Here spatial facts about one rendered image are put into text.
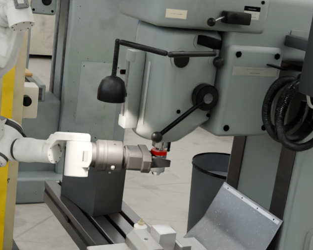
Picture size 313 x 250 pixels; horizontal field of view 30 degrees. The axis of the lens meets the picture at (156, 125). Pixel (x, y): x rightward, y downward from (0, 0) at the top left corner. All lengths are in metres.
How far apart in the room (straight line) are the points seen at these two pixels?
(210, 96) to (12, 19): 0.55
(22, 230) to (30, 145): 2.31
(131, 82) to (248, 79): 0.32
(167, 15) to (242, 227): 0.79
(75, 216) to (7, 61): 0.64
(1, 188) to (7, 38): 1.92
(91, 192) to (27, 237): 1.94
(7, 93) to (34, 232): 1.09
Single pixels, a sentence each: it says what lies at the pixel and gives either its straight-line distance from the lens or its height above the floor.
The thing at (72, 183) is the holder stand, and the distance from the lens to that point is 2.12.
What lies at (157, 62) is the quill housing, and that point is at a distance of 1.53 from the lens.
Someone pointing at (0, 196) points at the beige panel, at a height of 0.40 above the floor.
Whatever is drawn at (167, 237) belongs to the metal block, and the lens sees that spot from 1.67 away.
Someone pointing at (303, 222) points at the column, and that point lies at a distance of 1.85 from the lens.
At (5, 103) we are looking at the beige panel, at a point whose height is 0.94.
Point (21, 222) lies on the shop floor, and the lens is 4.12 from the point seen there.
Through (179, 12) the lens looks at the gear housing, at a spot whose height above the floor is 1.67.
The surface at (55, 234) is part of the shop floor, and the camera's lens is 3.97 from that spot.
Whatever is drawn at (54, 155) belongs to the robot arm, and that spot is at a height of 1.22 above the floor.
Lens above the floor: 1.77
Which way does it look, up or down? 15 degrees down
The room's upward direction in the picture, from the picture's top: 8 degrees clockwise
